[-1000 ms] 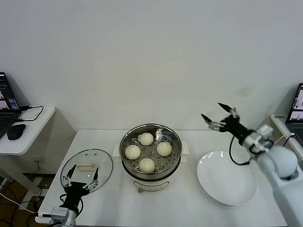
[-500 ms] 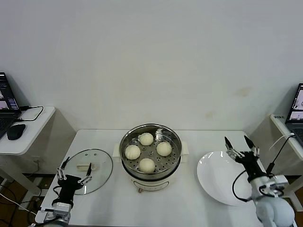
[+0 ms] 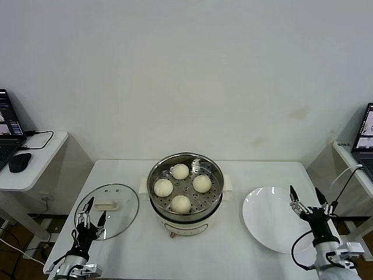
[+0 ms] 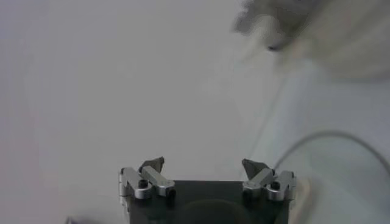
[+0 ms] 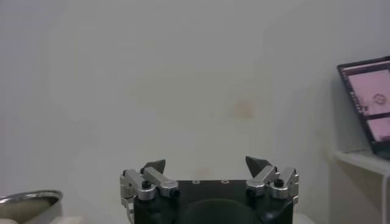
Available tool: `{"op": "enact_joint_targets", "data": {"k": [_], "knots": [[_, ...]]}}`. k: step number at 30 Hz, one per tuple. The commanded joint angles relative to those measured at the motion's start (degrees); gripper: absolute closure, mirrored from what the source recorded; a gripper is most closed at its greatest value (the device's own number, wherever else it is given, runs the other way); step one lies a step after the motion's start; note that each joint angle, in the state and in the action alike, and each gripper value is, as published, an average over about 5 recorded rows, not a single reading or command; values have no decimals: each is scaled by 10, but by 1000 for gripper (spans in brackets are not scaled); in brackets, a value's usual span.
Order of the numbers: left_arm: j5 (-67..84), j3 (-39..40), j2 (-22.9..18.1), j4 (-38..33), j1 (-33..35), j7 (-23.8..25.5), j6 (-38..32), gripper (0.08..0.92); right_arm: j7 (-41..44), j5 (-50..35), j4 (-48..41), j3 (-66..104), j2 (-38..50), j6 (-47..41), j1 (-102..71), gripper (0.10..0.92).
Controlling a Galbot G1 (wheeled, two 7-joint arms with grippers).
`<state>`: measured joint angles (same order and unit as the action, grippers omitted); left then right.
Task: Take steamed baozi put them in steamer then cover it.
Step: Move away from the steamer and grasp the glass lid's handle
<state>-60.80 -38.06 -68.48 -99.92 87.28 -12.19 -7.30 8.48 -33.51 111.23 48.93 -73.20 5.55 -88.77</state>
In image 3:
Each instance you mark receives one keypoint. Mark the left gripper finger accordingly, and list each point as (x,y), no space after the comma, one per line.
(102,220)
(90,204)

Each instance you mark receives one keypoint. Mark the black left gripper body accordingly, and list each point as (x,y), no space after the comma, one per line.
(84,236)

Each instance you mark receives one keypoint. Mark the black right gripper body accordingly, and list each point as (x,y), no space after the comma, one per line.
(319,223)

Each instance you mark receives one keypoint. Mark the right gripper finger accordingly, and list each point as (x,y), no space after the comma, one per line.
(292,194)
(320,196)

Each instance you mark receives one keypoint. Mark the white steamed baozi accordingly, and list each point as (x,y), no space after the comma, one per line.
(180,203)
(202,183)
(180,171)
(163,187)

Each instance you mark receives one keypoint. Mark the steel perforated steamer basket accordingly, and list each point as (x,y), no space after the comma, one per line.
(185,191)

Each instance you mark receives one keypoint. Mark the white round plate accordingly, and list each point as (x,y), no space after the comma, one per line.
(271,221)

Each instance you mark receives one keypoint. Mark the open black laptop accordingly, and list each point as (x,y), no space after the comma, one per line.
(365,137)
(8,122)

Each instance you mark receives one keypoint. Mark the black computer mouse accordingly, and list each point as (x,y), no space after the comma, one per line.
(19,161)

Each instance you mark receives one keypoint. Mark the cream electric cooker base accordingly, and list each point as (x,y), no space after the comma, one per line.
(189,226)

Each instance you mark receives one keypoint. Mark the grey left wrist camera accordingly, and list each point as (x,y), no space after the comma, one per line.
(87,269)

